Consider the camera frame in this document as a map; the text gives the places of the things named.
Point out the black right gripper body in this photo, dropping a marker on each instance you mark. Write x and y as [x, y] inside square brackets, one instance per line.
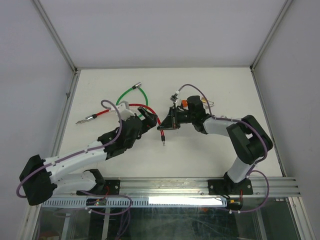
[182, 117]

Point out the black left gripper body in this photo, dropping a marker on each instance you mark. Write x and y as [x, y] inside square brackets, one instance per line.
[146, 126]

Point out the orange black padlock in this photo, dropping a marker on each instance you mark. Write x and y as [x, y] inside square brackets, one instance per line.
[184, 104]

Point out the small brass long-shackle padlock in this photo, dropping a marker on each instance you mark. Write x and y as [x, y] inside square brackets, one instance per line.
[207, 103]

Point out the green cable lock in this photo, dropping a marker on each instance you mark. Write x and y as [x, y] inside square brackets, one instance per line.
[134, 94]

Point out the red cable lock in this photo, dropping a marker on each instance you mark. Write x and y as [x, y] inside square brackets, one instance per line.
[133, 106]

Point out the silver keys of red lock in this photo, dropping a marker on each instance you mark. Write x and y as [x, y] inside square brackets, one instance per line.
[81, 121]

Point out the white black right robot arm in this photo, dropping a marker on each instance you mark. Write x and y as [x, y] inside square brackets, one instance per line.
[249, 140]

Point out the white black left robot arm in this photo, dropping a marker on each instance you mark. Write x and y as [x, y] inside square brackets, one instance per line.
[41, 178]

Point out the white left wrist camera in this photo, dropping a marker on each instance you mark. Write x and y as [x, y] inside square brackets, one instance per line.
[123, 108]

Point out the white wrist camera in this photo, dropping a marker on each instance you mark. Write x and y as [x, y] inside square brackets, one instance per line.
[123, 108]
[175, 99]

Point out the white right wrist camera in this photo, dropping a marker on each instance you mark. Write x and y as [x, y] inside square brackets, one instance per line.
[175, 99]

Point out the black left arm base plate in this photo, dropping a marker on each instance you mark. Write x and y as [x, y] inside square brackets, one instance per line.
[109, 187]

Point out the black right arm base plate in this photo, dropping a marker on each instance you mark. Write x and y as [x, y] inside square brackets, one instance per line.
[221, 187]

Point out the aluminium mounting rail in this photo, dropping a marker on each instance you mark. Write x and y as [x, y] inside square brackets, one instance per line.
[277, 187]

